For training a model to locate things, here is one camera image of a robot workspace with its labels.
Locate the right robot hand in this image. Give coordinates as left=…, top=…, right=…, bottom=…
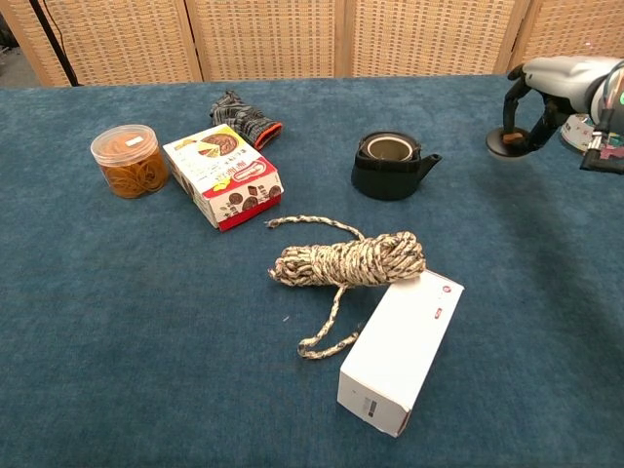
left=501, top=57, right=596, bottom=153

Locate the black kettle lid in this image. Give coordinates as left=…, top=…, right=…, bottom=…
left=485, top=125, right=537, bottom=159

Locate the black camping kettle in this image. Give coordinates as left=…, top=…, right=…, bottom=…
left=350, top=130, right=444, bottom=202

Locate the white cardboard box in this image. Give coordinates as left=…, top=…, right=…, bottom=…
left=335, top=270, right=465, bottom=439

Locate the red and white snack box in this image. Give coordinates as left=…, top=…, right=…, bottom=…
left=162, top=123, right=285, bottom=233

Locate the clear jar of binder clips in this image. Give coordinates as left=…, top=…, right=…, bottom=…
left=559, top=113, right=624, bottom=161

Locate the woven wooden folding screen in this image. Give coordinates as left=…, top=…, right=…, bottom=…
left=0, top=0, right=624, bottom=88

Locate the grey striped work glove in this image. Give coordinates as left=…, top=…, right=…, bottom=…
left=209, top=89, right=284, bottom=151

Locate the clear jar of rubber bands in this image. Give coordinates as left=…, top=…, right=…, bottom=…
left=90, top=124, right=171, bottom=200

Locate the blue tablecloth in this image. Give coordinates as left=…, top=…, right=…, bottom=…
left=0, top=71, right=624, bottom=468

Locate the black stand pole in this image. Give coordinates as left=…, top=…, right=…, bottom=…
left=28, top=0, right=80, bottom=88

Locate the beige braided rope bundle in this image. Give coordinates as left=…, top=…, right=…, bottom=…
left=264, top=214, right=427, bottom=360

